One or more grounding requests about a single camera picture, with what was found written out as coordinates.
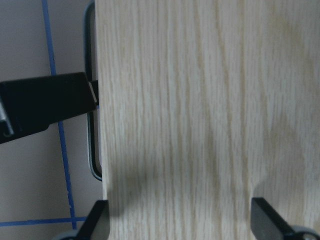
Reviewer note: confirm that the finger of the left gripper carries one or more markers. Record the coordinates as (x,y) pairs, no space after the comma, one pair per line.
(29,106)

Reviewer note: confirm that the wooden drawer cabinet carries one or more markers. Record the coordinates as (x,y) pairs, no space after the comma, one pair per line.
(205,104)

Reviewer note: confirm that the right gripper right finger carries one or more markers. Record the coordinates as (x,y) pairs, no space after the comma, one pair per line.
(267,224)

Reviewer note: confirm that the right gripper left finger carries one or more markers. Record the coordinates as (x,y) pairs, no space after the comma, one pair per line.
(97,223)

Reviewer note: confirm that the black metal drawer handle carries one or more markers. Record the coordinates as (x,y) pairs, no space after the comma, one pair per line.
(90,70)

